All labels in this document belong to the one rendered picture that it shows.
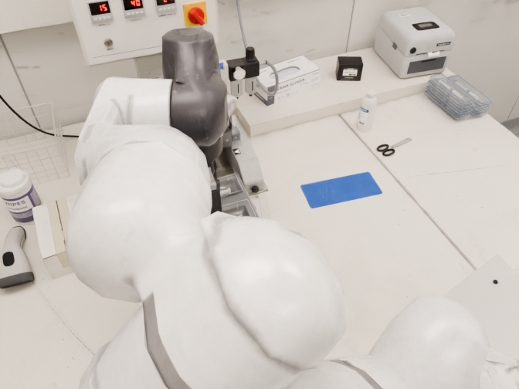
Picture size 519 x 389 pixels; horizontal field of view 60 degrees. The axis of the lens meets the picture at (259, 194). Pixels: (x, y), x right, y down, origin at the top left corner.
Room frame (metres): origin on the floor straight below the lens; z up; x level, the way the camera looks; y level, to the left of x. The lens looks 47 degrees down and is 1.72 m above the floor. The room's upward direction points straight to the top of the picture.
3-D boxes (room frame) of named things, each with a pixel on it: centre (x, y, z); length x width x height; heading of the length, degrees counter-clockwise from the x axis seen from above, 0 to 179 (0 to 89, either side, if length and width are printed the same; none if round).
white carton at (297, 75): (1.42, -0.09, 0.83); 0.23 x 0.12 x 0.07; 123
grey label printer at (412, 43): (1.61, -0.58, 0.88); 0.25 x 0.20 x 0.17; 17
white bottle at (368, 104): (1.24, -0.36, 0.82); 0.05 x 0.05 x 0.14
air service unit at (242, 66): (1.09, 0.05, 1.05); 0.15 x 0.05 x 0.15; 111
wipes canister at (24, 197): (0.84, 0.65, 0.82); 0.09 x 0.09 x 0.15
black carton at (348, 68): (1.50, -0.33, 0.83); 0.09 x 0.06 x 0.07; 89
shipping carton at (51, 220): (0.73, 0.50, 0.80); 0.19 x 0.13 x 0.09; 23
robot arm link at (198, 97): (0.57, 0.10, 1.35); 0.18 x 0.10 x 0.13; 1
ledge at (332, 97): (1.49, -0.30, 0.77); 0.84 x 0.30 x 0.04; 113
